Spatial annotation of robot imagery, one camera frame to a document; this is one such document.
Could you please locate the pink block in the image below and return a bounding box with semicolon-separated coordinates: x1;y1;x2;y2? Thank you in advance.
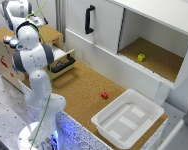
100;91;109;100

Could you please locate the wooden drawer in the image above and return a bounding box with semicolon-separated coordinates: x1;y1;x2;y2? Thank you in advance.
43;48;77;80

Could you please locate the white cabinet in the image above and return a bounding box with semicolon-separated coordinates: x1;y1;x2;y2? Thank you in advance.
62;0;188;108

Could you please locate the yellow block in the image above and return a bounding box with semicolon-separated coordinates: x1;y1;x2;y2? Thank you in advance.
137;53;147;63

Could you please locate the white sliding door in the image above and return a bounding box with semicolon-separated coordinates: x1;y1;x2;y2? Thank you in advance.
66;0;125;55

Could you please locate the white plastic box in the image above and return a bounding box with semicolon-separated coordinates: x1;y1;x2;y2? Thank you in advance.
90;87;166;150

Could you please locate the green button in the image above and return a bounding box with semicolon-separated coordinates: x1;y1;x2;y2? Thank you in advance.
15;43;25;52

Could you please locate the blue button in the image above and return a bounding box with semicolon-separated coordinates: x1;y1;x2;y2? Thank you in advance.
9;38;20;48

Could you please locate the wooden drawer box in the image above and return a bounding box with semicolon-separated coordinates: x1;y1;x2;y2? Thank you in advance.
0;23;66;92

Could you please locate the red button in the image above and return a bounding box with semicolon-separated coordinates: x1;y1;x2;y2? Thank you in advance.
3;34;14;43

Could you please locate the black drawer handle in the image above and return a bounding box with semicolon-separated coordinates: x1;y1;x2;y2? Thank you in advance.
48;54;76;74

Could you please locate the black door handle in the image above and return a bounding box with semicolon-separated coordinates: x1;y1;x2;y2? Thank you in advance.
84;4;96;36

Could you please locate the green cable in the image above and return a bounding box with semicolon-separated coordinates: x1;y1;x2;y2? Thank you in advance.
25;0;54;150

